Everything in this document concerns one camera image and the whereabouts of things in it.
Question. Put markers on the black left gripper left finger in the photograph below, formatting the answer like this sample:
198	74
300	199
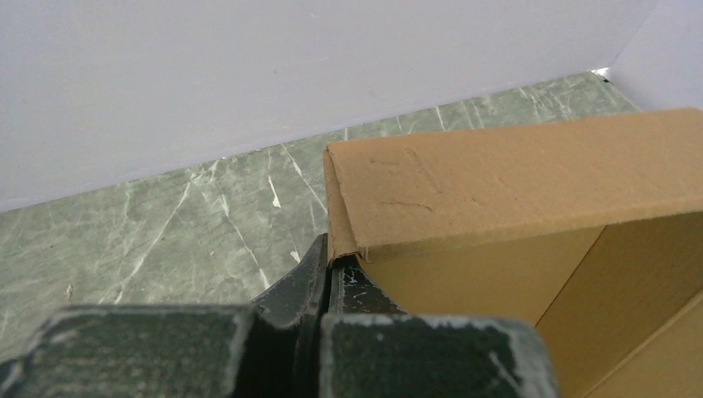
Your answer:
267	347

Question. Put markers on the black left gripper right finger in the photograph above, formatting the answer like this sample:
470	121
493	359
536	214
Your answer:
371	347

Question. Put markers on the brown cardboard box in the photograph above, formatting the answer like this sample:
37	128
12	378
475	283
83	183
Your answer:
589	231

